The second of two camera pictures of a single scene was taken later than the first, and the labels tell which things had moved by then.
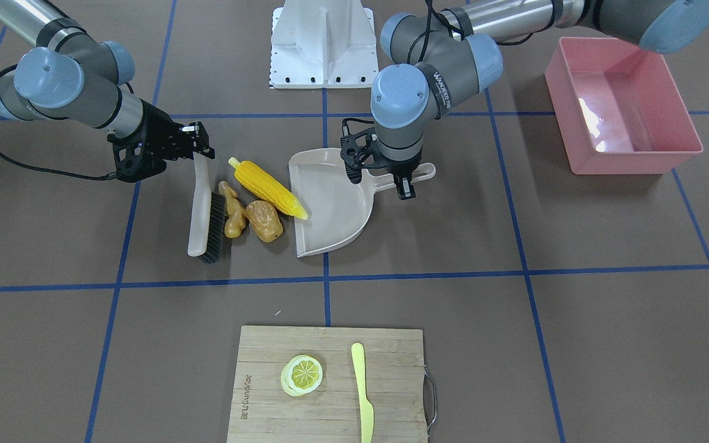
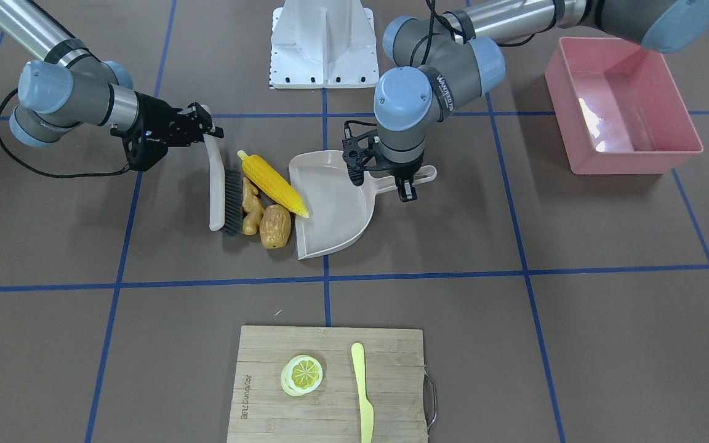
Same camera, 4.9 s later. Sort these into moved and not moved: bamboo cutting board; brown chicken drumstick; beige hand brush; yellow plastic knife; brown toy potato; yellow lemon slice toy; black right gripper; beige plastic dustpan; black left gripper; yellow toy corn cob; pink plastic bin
Moved: brown toy potato; yellow toy corn cob; black right gripper; beige hand brush; brown chicken drumstick
Not moved: yellow lemon slice toy; pink plastic bin; yellow plastic knife; bamboo cutting board; black left gripper; beige plastic dustpan
